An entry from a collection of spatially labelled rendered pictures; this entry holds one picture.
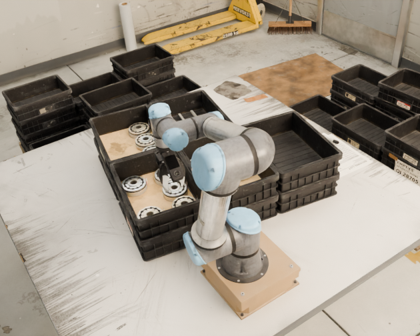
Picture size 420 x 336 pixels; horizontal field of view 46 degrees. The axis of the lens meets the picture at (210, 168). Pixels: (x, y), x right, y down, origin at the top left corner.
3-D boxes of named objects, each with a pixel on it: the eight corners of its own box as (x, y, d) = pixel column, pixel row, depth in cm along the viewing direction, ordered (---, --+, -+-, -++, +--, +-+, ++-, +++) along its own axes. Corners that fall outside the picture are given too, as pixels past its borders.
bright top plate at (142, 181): (147, 189, 206) (147, 187, 205) (123, 194, 204) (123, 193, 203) (143, 174, 213) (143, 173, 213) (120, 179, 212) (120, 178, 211)
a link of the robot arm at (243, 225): (267, 249, 170) (269, 220, 162) (232, 262, 166) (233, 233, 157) (249, 227, 179) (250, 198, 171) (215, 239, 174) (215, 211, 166)
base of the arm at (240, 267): (272, 265, 177) (273, 245, 171) (239, 286, 170) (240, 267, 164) (244, 241, 187) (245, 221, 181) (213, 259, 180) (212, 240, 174)
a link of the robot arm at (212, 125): (291, 127, 130) (213, 103, 173) (255, 139, 126) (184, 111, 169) (296, 169, 134) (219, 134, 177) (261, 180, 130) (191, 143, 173)
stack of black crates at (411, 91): (448, 150, 331) (465, 89, 303) (415, 169, 318) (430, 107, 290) (397, 123, 360) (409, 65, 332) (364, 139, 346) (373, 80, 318)
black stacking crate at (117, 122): (177, 165, 225) (175, 145, 218) (113, 185, 216) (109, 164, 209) (150, 123, 254) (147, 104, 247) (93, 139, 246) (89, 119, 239)
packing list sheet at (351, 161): (376, 161, 237) (376, 160, 236) (341, 179, 227) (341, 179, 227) (327, 131, 259) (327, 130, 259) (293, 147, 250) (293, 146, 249)
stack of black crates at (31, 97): (71, 126, 382) (57, 73, 355) (86, 144, 362) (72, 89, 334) (19, 145, 366) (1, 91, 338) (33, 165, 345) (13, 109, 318)
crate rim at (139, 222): (211, 202, 189) (211, 197, 188) (136, 227, 181) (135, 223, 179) (175, 148, 219) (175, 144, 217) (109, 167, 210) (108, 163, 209)
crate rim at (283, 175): (344, 158, 206) (345, 153, 205) (281, 179, 198) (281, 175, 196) (293, 114, 236) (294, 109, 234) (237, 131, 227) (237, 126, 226)
